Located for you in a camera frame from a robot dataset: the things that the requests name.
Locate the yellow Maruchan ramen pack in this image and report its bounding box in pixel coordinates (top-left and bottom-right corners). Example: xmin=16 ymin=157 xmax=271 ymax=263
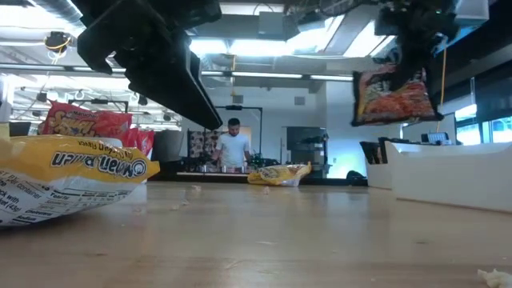
xmin=0 ymin=134 xmax=161 ymax=230
xmin=246 ymin=161 xmax=313 ymax=188

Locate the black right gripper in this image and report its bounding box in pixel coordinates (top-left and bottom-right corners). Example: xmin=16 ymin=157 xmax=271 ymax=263
xmin=378 ymin=3 xmax=461 ymax=91

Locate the white crumpled scrap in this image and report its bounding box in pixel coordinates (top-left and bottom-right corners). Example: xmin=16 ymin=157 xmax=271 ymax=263
xmin=477 ymin=267 xmax=512 ymax=288

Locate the ceiling cord reel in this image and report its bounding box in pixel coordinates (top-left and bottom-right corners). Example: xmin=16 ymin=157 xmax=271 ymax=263
xmin=43 ymin=30 xmax=72 ymax=55

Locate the white plastic bin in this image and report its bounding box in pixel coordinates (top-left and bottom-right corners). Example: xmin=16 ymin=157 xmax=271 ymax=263
xmin=94 ymin=137 xmax=148 ymax=195
xmin=364 ymin=159 xmax=395 ymax=190
xmin=385 ymin=139 xmax=512 ymax=214

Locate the black monitor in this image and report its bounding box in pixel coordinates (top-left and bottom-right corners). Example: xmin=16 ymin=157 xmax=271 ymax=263
xmin=8 ymin=121 xmax=32 ymax=138

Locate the black desk device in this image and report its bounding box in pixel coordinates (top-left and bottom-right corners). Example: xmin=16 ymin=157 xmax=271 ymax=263
xmin=419 ymin=131 xmax=454 ymax=146

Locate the black equipment cabinet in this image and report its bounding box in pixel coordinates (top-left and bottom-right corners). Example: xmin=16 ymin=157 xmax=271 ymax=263
xmin=286 ymin=126 xmax=330 ymax=180

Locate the long ceiling light rail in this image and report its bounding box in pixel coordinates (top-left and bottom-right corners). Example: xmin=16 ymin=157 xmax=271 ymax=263
xmin=199 ymin=70 xmax=355 ymax=82

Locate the yellow hanging cord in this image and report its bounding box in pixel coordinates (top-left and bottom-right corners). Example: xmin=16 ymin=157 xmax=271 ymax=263
xmin=438 ymin=39 xmax=449 ymax=134

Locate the person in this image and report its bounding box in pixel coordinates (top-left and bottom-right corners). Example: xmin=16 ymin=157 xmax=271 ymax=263
xmin=214 ymin=117 xmax=252 ymax=169

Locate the Saucy Noods noodle pack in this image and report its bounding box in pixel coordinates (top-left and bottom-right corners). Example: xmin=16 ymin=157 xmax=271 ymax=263
xmin=119 ymin=126 xmax=155 ymax=159
xmin=41 ymin=99 xmax=134 ymax=139

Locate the dark grey chair back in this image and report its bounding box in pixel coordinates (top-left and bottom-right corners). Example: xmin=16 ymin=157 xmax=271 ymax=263
xmin=153 ymin=129 xmax=184 ymax=164

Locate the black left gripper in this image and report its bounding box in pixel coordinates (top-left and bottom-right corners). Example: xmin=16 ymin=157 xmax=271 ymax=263
xmin=71 ymin=0 xmax=224 ymax=131

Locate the black background rig frame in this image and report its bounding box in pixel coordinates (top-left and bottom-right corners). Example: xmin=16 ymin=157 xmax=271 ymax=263
xmin=66 ymin=98 xmax=130 ymax=115
xmin=215 ymin=105 xmax=264 ymax=169

